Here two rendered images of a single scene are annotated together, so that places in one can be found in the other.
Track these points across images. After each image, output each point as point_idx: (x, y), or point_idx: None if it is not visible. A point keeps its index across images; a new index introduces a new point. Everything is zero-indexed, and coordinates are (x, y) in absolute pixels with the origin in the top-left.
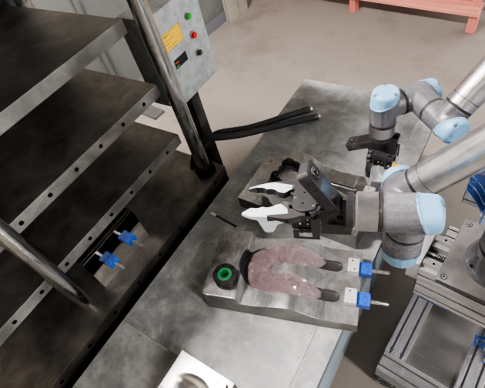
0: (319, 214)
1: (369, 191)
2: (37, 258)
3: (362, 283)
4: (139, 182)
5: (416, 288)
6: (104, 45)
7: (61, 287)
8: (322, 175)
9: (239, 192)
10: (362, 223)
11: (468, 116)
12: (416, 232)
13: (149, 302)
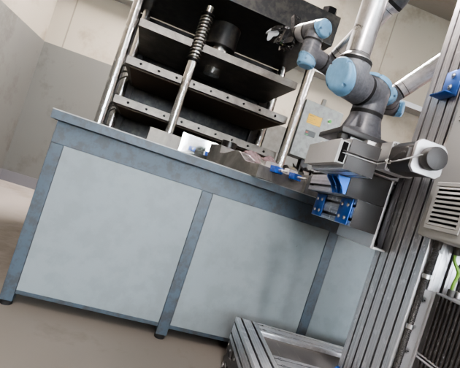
0: (288, 28)
1: None
2: (182, 95)
3: (286, 187)
4: (239, 142)
5: (312, 179)
6: (282, 81)
7: (171, 119)
8: (300, 23)
9: None
10: (297, 26)
11: (398, 89)
12: (311, 26)
13: None
